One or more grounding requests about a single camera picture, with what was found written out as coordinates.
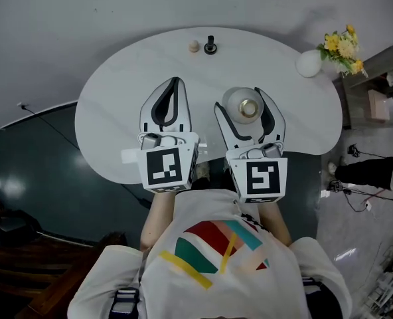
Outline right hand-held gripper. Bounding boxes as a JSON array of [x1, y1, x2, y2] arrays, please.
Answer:
[[214, 86, 289, 205]]

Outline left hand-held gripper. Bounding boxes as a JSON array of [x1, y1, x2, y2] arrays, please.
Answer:
[[121, 77, 200, 192]]

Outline white bottle with gold cap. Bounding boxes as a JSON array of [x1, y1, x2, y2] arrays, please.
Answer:
[[222, 87, 262, 125]]

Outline person's left forearm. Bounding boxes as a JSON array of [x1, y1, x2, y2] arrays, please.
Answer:
[[139, 191, 178, 252]]

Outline person's right forearm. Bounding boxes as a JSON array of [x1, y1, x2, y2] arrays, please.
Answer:
[[256, 201, 292, 247]]

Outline white oval table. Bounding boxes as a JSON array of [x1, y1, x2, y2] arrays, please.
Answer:
[[74, 27, 344, 186]]

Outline person's right shoe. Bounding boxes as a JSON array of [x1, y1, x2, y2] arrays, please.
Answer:
[[221, 158, 233, 179]]

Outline person's shoe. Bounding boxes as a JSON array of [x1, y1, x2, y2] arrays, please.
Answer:
[[195, 162, 211, 181], [221, 158, 233, 179]]

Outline person's left shoe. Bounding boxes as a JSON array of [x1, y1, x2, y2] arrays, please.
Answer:
[[195, 162, 211, 181]]

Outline person's black trousers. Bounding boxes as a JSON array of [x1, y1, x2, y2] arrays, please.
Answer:
[[192, 177, 238, 191]]

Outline black round-base stand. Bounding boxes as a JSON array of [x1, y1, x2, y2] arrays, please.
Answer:
[[203, 35, 218, 56]]

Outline grey wooden shelf unit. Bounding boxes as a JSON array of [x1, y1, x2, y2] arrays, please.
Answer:
[[341, 43, 393, 131]]

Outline yellow flower bouquet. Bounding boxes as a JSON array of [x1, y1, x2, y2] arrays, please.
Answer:
[[316, 24, 369, 79]]

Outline pink box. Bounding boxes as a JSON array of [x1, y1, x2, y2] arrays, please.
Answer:
[[367, 89, 391, 123]]

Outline white printed t-shirt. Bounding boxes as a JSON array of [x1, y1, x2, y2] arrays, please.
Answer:
[[66, 188, 353, 319]]

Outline black chair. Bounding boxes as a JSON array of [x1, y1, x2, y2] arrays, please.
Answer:
[[0, 177, 43, 246]]

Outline dark wooden bench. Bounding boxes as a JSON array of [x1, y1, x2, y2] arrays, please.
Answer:
[[0, 231, 128, 319]]

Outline tangle of black cables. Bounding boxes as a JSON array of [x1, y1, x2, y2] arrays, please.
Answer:
[[329, 144, 393, 213]]

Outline left backpack strap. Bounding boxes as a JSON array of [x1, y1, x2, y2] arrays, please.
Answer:
[[109, 286, 140, 319]]

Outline white wire rack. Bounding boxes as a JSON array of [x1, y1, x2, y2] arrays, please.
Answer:
[[365, 233, 393, 319]]

